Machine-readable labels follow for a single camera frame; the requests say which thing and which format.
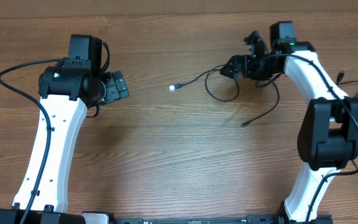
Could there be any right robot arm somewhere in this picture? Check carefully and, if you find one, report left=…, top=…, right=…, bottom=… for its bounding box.
left=220, top=21, right=358, bottom=223

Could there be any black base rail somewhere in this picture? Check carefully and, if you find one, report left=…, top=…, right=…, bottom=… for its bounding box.
left=82, top=211, right=334, bottom=224

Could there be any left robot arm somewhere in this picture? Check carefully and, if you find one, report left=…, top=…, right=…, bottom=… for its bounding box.
left=0, top=34, right=129, bottom=223

